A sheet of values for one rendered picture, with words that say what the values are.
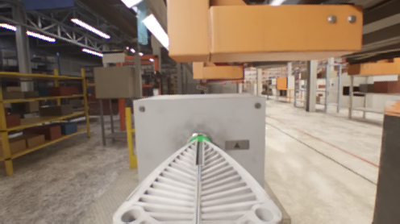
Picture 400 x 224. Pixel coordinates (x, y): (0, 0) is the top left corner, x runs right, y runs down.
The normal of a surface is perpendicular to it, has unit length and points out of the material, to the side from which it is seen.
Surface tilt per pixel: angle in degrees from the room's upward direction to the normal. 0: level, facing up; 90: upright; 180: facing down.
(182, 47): 90
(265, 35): 90
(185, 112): 90
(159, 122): 90
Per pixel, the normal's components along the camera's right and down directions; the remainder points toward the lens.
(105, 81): -0.01, 0.08
